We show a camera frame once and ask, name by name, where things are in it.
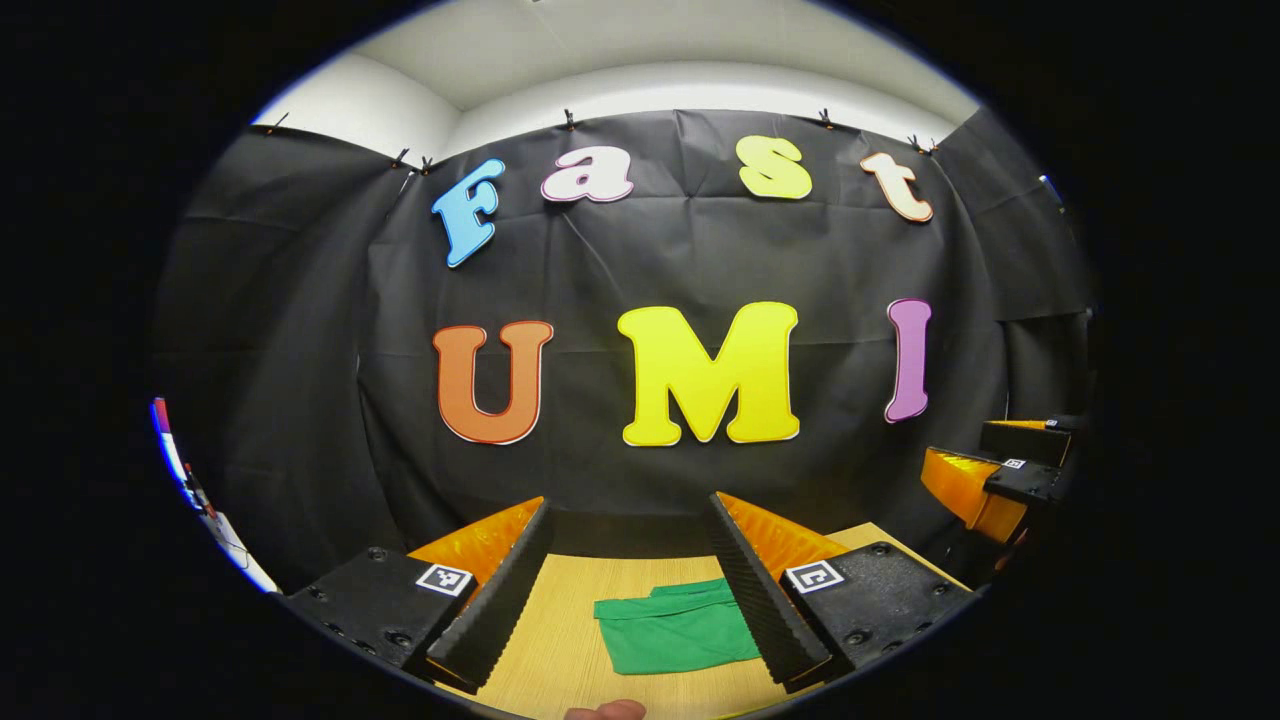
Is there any white object with cables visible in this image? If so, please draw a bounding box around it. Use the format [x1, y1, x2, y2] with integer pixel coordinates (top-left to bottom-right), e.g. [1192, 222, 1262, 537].
[190, 480, 279, 593]

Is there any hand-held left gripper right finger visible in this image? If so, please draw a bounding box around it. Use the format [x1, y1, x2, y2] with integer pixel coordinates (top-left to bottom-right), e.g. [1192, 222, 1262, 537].
[708, 490, 979, 694]

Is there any row of black cloth clips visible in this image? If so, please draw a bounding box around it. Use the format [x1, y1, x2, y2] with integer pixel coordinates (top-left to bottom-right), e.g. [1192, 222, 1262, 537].
[262, 108, 941, 173]

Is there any black backdrop cloth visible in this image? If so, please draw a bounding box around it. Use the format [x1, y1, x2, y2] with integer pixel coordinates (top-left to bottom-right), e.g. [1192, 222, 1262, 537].
[150, 105, 1101, 596]

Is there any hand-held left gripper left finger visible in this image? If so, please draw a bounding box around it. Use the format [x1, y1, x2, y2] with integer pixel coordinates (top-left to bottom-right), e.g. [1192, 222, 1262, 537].
[270, 495, 556, 696]

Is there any green T-shirt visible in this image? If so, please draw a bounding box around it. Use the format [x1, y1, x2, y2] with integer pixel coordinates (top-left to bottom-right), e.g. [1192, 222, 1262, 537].
[593, 577, 763, 676]

